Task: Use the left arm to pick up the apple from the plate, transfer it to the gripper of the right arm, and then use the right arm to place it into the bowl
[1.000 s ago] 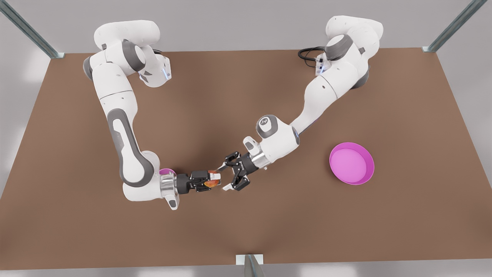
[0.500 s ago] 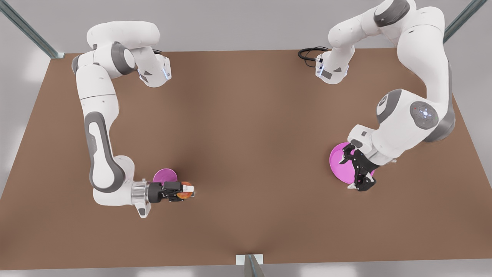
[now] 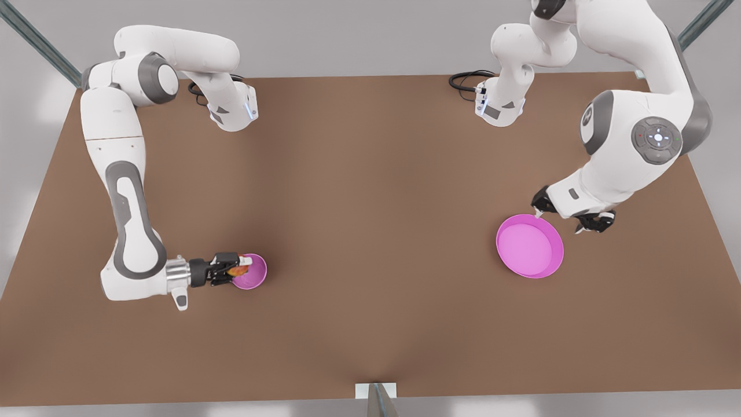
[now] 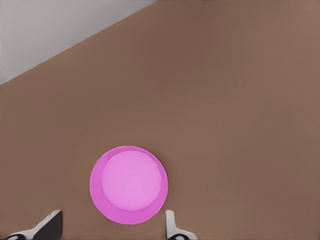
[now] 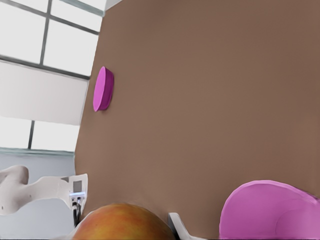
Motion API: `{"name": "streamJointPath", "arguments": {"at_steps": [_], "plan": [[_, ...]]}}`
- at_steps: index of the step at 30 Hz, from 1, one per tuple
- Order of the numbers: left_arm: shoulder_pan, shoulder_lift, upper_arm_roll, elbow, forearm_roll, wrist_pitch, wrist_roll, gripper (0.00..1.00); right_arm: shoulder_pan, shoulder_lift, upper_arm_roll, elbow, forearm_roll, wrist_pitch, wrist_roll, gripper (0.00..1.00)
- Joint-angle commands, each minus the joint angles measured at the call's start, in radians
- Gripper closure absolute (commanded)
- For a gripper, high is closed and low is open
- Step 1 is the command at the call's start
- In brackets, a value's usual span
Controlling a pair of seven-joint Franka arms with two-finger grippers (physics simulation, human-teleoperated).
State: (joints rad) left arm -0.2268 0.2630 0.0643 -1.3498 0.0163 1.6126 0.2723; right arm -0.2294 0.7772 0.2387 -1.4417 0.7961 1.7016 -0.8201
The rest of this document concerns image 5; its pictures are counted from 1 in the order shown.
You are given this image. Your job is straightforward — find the pink bowl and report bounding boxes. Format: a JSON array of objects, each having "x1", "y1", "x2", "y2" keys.
[{"x1": 218, "y1": 179, "x2": 320, "y2": 240}]

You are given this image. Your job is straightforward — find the pink round plate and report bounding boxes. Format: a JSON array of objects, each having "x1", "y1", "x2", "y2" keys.
[{"x1": 92, "y1": 66, "x2": 115, "y2": 112}]

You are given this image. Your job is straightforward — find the black cable loop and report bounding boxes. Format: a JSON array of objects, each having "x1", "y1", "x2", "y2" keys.
[{"x1": 71, "y1": 196, "x2": 83, "y2": 228}]

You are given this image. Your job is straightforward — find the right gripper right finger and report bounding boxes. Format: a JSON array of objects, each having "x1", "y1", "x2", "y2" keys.
[{"x1": 168, "y1": 212, "x2": 209, "y2": 240}]

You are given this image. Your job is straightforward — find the red yellow apple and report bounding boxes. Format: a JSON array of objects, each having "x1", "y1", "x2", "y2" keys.
[{"x1": 71, "y1": 202, "x2": 176, "y2": 240}]

